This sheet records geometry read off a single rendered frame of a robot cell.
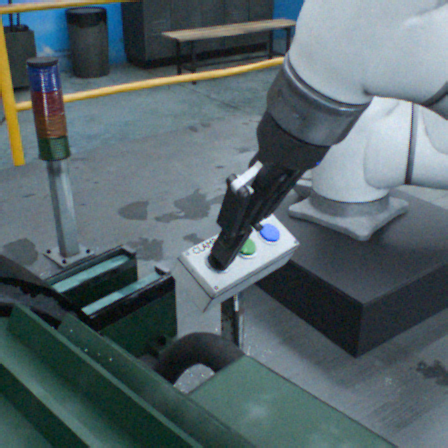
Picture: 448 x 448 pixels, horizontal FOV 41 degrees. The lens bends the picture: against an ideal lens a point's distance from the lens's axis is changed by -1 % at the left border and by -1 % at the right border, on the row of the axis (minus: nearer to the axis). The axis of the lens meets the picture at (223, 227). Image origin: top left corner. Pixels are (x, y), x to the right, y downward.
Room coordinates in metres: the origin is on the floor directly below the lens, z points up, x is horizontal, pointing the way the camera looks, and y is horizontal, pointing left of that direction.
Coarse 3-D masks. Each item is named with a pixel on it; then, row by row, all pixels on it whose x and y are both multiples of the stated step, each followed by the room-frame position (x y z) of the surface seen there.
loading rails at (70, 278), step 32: (96, 256) 0.90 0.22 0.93; (128, 256) 0.92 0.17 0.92; (64, 288) 0.81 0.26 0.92; (96, 288) 0.85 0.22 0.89; (128, 288) 0.81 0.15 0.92; (160, 288) 0.82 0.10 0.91; (96, 320) 0.73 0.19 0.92; (128, 320) 0.77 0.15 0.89; (160, 320) 0.82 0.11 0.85; (160, 352) 0.77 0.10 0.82
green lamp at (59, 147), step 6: (36, 138) 1.10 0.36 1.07; (42, 138) 1.09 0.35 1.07; (48, 138) 1.09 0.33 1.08; (54, 138) 1.09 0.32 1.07; (60, 138) 1.10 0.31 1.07; (66, 138) 1.11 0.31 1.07; (42, 144) 1.09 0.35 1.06; (48, 144) 1.09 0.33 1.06; (54, 144) 1.09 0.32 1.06; (60, 144) 1.10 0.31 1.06; (66, 144) 1.11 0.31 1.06; (42, 150) 1.09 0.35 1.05; (48, 150) 1.09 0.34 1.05; (54, 150) 1.09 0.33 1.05; (60, 150) 1.09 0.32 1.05; (66, 150) 1.11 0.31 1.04; (42, 156) 1.09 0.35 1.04; (48, 156) 1.09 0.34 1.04; (54, 156) 1.09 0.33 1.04; (60, 156) 1.09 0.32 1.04
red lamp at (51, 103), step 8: (32, 96) 1.10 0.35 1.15; (40, 96) 1.09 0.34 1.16; (48, 96) 1.09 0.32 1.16; (56, 96) 1.10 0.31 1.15; (32, 104) 1.10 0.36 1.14; (40, 104) 1.09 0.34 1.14; (48, 104) 1.09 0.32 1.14; (56, 104) 1.10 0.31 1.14; (40, 112) 1.09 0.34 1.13; (48, 112) 1.09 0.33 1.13; (56, 112) 1.10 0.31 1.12
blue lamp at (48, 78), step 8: (56, 64) 1.14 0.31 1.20; (32, 72) 1.09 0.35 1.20; (40, 72) 1.09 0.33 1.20; (48, 72) 1.09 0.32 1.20; (56, 72) 1.11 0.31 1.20; (32, 80) 1.09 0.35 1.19; (40, 80) 1.09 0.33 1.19; (48, 80) 1.09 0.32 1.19; (56, 80) 1.10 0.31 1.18; (32, 88) 1.09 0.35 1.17; (40, 88) 1.09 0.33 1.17; (48, 88) 1.09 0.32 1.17; (56, 88) 1.10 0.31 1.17
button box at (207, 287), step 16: (272, 224) 0.75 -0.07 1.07; (208, 240) 0.69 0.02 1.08; (256, 240) 0.71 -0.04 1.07; (288, 240) 0.73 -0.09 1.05; (192, 256) 0.65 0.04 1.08; (240, 256) 0.68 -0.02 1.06; (256, 256) 0.69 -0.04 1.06; (272, 256) 0.70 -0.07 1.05; (288, 256) 0.73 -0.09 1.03; (176, 272) 0.66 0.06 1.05; (192, 272) 0.64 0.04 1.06; (208, 272) 0.64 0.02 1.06; (224, 272) 0.64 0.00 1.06; (240, 272) 0.65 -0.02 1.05; (256, 272) 0.67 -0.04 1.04; (192, 288) 0.64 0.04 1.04; (208, 288) 0.62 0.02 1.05; (224, 288) 0.62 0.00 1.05; (240, 288) 0.67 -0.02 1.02; (208, 304) 0.62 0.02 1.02
